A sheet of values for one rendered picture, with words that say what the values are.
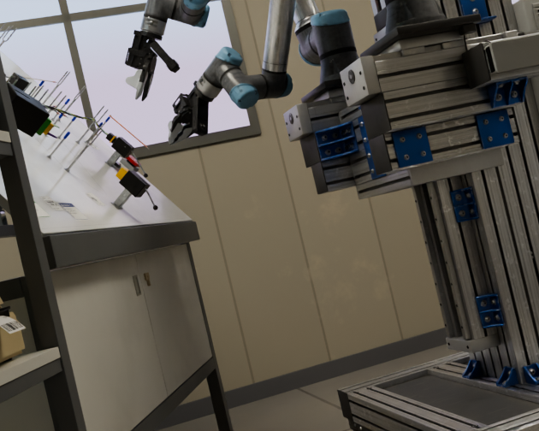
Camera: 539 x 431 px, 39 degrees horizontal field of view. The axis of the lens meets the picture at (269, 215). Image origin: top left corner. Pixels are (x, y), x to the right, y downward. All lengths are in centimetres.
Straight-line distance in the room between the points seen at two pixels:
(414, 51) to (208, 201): 199
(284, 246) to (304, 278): 18
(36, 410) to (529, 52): 131
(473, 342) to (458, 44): 79
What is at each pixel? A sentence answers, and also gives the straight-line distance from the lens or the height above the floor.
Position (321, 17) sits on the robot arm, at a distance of 238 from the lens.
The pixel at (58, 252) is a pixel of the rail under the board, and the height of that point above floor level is 83.
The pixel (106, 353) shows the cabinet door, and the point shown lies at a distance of 177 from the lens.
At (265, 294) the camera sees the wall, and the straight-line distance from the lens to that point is 371.
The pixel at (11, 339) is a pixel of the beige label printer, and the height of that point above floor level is 70.
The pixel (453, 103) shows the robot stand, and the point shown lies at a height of 97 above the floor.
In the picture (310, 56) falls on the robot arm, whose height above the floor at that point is 129.
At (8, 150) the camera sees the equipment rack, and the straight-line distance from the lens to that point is 145.
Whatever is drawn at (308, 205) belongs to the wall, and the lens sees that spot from 379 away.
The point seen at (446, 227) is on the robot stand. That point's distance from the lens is 211.
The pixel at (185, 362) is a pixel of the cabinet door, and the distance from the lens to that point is 232.
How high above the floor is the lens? 78
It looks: 1 degrees up
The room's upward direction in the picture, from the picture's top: 13 degrees counter-clockwise
